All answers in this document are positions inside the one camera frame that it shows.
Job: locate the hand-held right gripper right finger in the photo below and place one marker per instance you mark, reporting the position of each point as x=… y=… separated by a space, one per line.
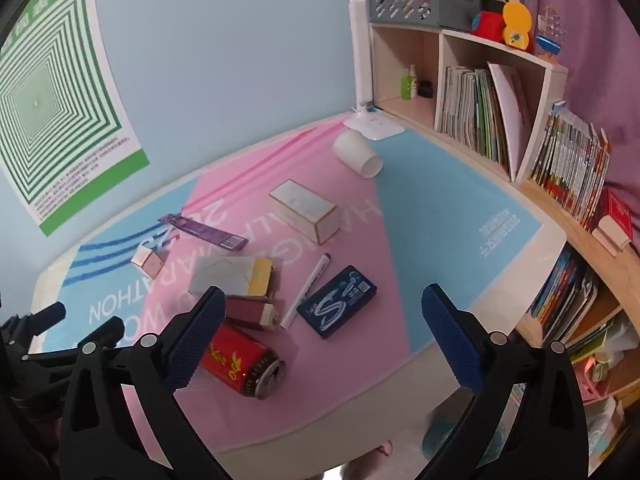
x=450 y=342

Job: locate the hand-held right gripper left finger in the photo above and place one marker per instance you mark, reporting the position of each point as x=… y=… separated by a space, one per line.
x=195 y=342

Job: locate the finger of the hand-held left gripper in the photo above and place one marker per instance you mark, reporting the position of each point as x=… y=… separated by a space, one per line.
x=102 y=334
x=50 y=316

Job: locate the red drink can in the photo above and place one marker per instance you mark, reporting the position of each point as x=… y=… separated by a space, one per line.
x=235 y=355

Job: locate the teal fuzzy trash bin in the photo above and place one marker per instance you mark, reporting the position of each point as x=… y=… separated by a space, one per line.
x=440 y=435

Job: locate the white box gold edges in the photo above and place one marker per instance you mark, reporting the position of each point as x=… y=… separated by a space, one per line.
x=300 y=205

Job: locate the white paper cup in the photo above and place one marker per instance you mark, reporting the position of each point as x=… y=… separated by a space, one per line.
x=355 y=152

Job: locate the small maroon box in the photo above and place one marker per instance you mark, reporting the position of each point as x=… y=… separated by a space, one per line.
x=245 y=310

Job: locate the white and yellow box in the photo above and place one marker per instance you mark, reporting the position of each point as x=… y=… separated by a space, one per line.
x=225 y=275

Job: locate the small pink white box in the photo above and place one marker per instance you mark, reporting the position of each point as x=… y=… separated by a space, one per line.
x=147 y=260

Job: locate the purple strip package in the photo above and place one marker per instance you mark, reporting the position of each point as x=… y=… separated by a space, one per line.
x=205 y=230

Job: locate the stack of blue-spine books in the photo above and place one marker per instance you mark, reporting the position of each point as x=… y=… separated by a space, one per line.
x=560 y=295

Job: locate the dark blue gum box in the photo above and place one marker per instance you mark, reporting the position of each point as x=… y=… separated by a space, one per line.
x=335 y=302

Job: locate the person's right foot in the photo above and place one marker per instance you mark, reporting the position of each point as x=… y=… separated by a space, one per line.
x=384 y=449

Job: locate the white marker pen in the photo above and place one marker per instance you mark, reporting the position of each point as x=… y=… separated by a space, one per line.
x=310 y=285

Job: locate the pink and blue desk mat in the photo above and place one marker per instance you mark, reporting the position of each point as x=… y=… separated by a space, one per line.
x=425 y=210

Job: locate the pink plastic basket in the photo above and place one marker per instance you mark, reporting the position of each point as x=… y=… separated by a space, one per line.
x=595 y=375

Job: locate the leaning green thin books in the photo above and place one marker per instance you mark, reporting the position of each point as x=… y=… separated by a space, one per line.
x=600 y=337

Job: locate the curved wooden bookshelf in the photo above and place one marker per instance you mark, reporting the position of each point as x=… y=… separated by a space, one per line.
x=565 y=222

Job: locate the thick red hardcover book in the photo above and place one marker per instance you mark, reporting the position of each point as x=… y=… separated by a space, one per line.
x=619 y=212
x=607 y=237

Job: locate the row of colourful paperbacks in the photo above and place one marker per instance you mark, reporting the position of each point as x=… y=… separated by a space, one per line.
x=570 y=165

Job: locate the row of thin books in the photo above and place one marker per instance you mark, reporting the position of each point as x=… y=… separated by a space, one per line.
x=465 y=110

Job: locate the white leaning booklet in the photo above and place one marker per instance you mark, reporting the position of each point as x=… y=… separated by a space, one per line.
x=510 y=110

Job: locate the light wooden desktop shelf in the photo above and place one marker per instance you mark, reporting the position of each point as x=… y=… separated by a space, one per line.
x=545 y=110

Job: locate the small black jar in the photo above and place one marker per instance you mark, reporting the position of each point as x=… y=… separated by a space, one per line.
x=426 y=89

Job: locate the small green bottle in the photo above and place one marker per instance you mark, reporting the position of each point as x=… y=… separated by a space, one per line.
x=405 y=85

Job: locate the small white spray bottle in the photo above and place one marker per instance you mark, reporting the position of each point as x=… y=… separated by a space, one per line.
x=413 y=82

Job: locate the white desk lamp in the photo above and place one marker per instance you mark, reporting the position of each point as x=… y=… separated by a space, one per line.
x=360 y=60

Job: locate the model sailing ship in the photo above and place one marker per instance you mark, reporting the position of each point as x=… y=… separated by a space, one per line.
x=549 y=35

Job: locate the yellow round wooden toy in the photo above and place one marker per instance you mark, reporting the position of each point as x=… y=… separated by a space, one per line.
x=517 y=20

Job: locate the green striped wall poster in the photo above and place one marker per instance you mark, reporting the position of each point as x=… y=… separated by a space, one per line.
x=50 y=85

